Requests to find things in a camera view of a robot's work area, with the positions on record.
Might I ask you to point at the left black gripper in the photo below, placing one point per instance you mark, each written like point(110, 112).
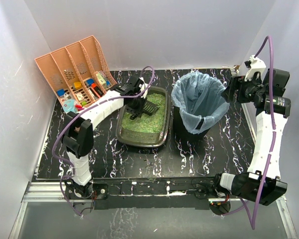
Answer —
point(135, 105)

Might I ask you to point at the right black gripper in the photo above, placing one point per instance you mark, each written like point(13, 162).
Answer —
point(232, 88)

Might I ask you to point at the black slotted litter scoop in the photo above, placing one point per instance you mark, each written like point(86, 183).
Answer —
point(149, 108)

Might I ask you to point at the black trash bin blue bag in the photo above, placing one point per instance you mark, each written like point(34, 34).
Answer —
point(197, 105)

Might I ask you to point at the dark green litter box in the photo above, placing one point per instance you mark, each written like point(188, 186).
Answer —
point(146, 131)

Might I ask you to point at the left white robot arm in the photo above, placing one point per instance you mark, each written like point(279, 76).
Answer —
point(78, 138)

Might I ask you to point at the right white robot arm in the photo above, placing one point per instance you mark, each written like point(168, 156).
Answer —
point(263, 175)

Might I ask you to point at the orange black highlighter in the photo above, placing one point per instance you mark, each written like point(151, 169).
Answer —
point(97, 90)

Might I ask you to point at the green white eraser pack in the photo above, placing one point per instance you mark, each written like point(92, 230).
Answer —
point(103, 80)

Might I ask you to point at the yellow pencil sharpener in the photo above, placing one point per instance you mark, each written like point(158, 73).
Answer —
point(77, 85)

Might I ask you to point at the peach plastic file organizer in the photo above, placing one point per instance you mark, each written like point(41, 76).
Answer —
point(78, 61)

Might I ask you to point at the light blue correction tape pack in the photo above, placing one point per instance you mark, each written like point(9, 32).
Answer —
point(69, 106)

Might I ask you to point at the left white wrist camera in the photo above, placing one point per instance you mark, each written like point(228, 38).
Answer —
point(142, 87)

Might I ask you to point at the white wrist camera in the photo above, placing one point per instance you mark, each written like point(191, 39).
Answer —
point(142, 87)
point(254, 65)

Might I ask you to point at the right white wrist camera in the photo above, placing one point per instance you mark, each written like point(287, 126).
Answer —
point(254, 65)

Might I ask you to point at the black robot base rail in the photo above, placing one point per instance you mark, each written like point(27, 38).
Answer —
point(201, 193)

